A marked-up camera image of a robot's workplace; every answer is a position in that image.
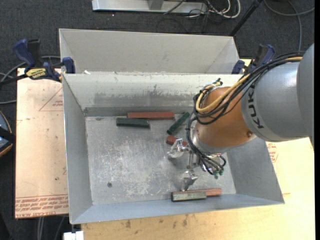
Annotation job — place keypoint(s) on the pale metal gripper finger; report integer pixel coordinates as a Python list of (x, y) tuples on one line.
[(176, 149), (188, 179)]

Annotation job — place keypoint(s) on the red-brown flat block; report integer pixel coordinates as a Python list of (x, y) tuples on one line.
[(150, 115), (171, 139), (214, 192)]

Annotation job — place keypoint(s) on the dark green flat block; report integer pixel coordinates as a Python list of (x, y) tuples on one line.
[(188, 196), (178, 123), (132, 122)]

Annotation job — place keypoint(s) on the grey metal bin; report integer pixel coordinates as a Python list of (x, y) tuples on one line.
[(130, 159)]

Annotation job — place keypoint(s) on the brown cardboard board, red print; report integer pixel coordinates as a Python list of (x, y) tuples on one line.
[(40, 146)]

